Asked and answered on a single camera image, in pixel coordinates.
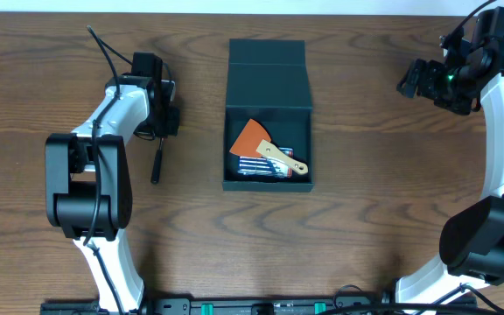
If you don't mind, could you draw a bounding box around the black handled claw hammer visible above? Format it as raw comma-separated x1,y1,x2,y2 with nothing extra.
150,137,165,185

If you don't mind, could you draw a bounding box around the orange scraper wooden handle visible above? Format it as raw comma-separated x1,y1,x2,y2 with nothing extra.
229,119,309,175

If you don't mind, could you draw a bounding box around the screwdriver set blister pack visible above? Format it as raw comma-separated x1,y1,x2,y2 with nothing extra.
238,157,293,179

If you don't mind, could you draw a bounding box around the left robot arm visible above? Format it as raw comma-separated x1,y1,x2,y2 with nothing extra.
40,75,176,314

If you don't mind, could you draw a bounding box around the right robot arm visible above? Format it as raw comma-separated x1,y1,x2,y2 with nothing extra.
384,1,504,314

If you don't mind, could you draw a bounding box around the black open gift box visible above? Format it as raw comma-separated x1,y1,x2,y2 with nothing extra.
222,38,314,193

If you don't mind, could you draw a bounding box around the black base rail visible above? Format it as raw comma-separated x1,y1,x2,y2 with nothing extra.
39,297,479,315

